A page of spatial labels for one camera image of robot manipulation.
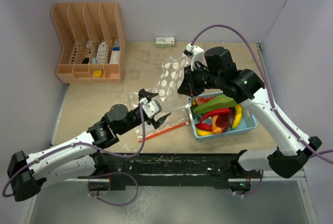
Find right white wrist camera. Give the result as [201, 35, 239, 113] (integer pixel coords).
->
[183, 43, 205, 71]

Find red chili pepper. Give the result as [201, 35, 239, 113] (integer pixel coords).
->
[200, 108, 230, 123]
[196, 122, 212, 132]

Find red zipper clear bag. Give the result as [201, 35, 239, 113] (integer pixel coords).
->
[145, 104, 190, 141]

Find watermelon slice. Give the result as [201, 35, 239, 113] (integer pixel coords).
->
[195, 97, 213, 106]

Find polka dot zip bag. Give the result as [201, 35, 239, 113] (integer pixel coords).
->
[146, 54, 190, 112]

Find white tube in organizer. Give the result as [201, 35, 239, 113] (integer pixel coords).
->
[96, 42, 107, 64]

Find yellow block in organizer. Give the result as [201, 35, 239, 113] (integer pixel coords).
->
[93, 70, 104, 78]

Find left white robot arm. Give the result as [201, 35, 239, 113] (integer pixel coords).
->
[2, 89, 169, 202]

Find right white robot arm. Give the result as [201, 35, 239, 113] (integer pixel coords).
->
[177, 44, 322, 178]

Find green leafy vegetable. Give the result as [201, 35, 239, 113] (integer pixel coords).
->
[193, 94, 237, 114]

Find blue white box in organizer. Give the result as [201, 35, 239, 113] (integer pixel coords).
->
[109, 39, 120, 64]

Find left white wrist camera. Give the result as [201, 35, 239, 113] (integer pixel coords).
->
[139, 98, 162, 119]

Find yellow pepper piece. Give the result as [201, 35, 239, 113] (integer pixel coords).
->
[196, 129, 213, 136]

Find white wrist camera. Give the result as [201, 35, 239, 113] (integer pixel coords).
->
[183, 43, 205, 71]
[139, 98, 162, 119]

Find small green white box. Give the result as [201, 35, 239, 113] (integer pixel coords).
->
[156, 36, 175, 48]

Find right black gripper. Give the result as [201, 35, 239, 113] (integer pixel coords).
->
[178, 62, 224, 97]

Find orange plastic desk organizer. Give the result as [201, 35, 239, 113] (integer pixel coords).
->
[51, 2, 126, 84]

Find yellow banana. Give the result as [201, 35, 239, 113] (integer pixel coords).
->
[232, 104, 242, 129]

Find blue plastic basket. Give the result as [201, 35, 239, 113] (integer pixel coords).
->
[188, 92, 258, 141]

